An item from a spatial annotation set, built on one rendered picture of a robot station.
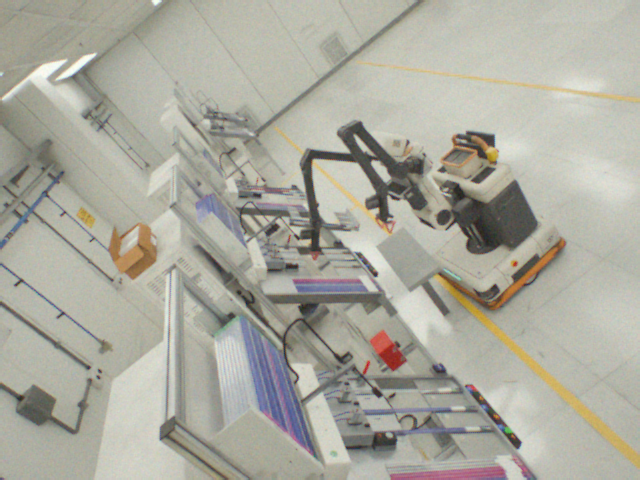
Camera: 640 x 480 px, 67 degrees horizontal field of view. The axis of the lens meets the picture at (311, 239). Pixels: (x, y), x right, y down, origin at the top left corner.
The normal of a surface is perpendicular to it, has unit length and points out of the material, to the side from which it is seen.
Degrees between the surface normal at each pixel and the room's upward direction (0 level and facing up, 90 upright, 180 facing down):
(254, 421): 90
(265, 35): 90
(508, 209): 90
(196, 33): 90
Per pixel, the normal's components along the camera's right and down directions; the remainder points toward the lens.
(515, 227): 0.33, 0.30
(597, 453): -0.57, -0.69
